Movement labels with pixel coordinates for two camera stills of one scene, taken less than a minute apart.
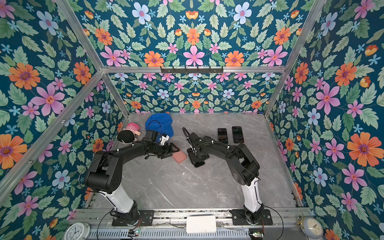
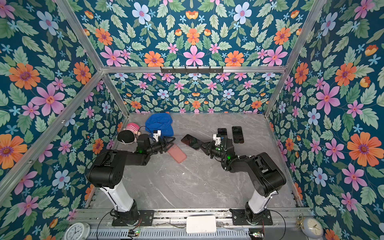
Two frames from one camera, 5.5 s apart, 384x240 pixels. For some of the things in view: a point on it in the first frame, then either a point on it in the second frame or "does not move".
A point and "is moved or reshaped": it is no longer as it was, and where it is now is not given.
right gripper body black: (195, 157) to (214, 151)
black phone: (199, 163) is moved or reshaped
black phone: (238, 137) does not move
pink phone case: (179, 156) does not move
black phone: (222, 135) does not move
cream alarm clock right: (311, 227) does not move
